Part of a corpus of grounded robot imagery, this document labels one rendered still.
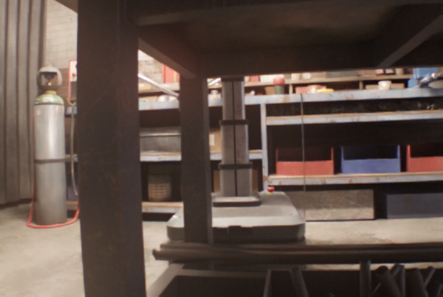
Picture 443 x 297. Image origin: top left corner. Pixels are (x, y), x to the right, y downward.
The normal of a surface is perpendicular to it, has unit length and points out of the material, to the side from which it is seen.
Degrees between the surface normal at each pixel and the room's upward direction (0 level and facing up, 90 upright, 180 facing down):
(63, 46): 90
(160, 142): 90
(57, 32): 90
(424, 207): 90
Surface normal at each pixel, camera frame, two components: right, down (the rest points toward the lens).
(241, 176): -0.06, -0.04
